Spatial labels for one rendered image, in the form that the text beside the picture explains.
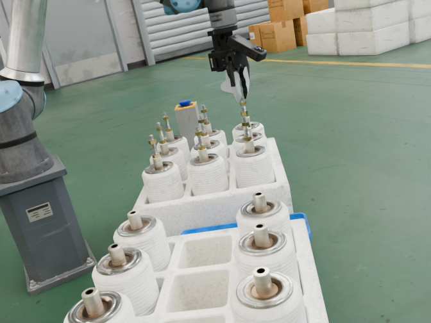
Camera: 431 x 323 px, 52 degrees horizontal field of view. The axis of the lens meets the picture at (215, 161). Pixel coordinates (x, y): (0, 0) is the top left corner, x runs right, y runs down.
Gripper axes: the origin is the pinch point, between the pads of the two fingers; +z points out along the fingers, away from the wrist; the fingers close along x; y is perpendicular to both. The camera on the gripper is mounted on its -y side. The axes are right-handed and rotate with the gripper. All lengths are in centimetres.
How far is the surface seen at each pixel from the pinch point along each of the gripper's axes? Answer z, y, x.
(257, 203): 8, -30, 48
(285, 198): 20.1, -21.5, 23.0
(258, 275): 6, -42, 68
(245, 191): 16.6, -13.8, 27.7
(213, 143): 9.2, 2.7, 14.9
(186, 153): 13.7, 15.8, 12.3
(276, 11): -6, 162, -339
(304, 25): 14, 138, -352
